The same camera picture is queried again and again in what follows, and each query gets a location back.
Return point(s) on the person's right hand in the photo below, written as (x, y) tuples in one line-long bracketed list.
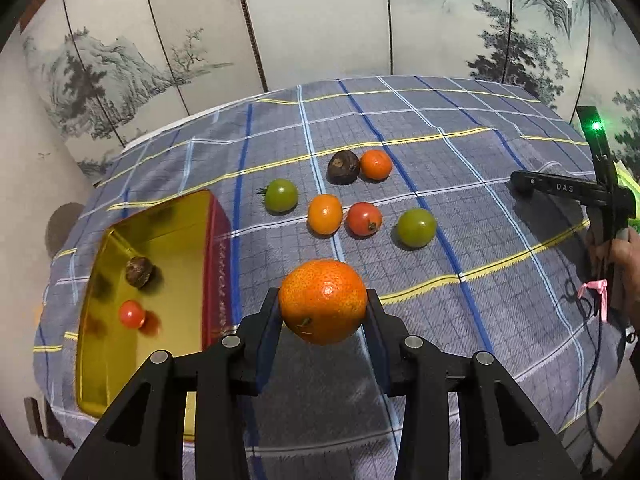
[(627, 270)]

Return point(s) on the plaid tablecloth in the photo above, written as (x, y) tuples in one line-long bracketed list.
[(475, 320)]

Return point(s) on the pink ribbon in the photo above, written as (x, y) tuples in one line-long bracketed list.
[(597, 292)]

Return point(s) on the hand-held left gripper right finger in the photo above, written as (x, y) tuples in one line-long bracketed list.
[(373, 340)]

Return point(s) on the large orange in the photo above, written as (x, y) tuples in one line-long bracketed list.
[(323, 301)]

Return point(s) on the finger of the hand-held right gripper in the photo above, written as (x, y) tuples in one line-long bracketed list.
[(550, 186)]

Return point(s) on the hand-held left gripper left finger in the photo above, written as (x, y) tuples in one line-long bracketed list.
[(269, 332)]

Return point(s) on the brown round fruit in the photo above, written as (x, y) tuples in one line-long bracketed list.
[(343, 167), (139, 271)]

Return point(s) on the green tomato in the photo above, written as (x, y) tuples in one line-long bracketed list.
[(281, 195), (416, 227)]

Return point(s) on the painted folding screen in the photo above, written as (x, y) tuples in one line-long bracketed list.
[(325, 15)]

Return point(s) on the small tangerine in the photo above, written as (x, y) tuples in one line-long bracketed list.
[(375, 165), (325, 214)]

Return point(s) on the red tomato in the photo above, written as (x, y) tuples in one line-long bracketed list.
[(364, 218), (131, 314)]

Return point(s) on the gold and red tin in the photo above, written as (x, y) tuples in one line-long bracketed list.
[(165, 260)]

